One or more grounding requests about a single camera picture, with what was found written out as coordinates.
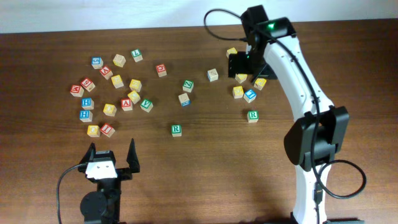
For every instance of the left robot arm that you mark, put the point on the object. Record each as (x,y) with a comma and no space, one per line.
(102,206)

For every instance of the red A block lower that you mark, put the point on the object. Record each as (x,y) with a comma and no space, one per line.
(126,104)

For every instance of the blue picture block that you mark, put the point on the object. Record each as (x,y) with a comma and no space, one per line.
(250,95)

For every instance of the blue h block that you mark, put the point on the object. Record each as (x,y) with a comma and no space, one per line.
(86,116)
(87,104)

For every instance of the red Q block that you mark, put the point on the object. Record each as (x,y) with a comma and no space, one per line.
(161,70)

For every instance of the plain white wood block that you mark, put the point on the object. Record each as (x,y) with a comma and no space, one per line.
(212,75)

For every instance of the yellow block top right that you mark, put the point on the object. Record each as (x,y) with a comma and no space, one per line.
(231,51)

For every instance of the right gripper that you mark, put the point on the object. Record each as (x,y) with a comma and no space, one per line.
(238,60)

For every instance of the green r block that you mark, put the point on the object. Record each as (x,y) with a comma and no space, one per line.
(252,116)
(176,130)

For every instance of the red A block upper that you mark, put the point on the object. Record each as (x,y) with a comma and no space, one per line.
(106,72)

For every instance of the blue H block upper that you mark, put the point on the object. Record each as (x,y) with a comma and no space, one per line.
(87,104)

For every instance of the yellow block lower right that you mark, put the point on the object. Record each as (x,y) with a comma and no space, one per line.
(238,92)

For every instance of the blue H block lower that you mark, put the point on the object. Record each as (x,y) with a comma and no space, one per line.
(86,116)

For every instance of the red 9 block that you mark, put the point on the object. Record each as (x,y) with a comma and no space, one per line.
(87,84)

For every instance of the yellow block near A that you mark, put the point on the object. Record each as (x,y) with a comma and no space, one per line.
(134,96)

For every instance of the wood block blue side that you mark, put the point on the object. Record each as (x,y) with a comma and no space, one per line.
(184,99)

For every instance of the red a block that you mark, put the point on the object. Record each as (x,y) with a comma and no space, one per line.
(106,72)
(126,104)

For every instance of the yellow block bottom left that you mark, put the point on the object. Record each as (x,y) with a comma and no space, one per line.
(93,131)

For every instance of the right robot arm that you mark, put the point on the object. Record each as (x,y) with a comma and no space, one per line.
(273,52)

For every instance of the plain wood yellow-side block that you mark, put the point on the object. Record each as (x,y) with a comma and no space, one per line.
(119,60)

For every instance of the yellow block mid left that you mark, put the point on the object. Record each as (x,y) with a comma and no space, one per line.
(109,110)

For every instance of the yellow block upper left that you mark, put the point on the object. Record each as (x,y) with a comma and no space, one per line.
(117,81)

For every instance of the green V block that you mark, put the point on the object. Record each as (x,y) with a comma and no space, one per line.
(146,105)

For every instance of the yellow S block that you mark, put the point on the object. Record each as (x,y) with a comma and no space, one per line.
(135,85)
(240,77)

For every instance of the blue S block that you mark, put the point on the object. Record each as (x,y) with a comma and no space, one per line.
(96,62)

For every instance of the green Z block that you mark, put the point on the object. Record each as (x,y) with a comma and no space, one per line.
(188,86)

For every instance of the red M block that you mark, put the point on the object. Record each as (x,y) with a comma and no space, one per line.
(77,90)

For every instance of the red I block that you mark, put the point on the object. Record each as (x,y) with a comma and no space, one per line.
(107,130)

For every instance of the green L block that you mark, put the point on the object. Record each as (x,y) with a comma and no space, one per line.
(137,55)

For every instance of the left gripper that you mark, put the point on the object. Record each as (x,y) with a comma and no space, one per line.
(125,174)

